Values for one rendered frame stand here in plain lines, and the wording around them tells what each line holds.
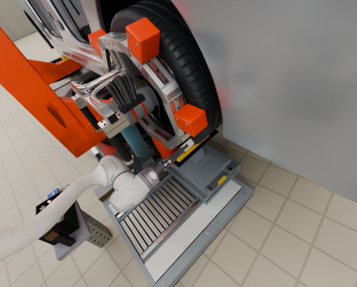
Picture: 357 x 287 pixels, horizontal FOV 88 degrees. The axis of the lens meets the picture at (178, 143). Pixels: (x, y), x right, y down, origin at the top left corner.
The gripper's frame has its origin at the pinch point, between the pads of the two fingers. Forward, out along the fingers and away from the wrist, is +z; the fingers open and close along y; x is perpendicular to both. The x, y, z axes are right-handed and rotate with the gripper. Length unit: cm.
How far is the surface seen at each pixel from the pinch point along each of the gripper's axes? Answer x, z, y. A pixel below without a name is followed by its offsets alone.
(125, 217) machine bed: -16, -49, -66
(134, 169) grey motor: 7, -22, -54
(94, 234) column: -9, -68, -57
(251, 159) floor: -46, 52, -44
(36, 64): 194, -26, -172
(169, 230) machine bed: -38, -31, -41
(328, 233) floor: -88, 33, -2
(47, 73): 183, -22, -181
